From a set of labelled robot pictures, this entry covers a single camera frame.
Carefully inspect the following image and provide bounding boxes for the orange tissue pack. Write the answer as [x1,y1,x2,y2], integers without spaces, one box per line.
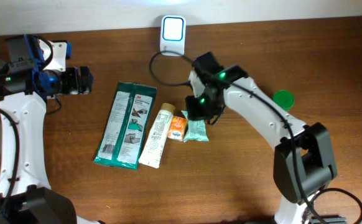
[167,116,187,141]

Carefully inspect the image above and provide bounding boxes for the green glove package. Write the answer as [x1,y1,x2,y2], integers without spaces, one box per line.
[93,82,157,170]

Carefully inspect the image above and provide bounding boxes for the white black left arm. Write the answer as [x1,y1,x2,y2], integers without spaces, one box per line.
[0,34,93,223]

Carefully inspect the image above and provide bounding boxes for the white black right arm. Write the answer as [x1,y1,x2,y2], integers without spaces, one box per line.
[185,52,337,223]

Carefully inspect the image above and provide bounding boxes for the teal snack packet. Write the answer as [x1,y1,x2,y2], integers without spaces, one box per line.
[182,110,209,142]

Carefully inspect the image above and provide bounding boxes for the white barcode scanner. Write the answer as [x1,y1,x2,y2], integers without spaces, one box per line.
[160,15,186,57]

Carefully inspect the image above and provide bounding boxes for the white tube gold cap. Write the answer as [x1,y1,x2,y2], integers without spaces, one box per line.
[139,103,175,169]

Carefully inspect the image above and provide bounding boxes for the green lid jar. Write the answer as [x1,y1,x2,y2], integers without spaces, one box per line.
[272,90,295,111]

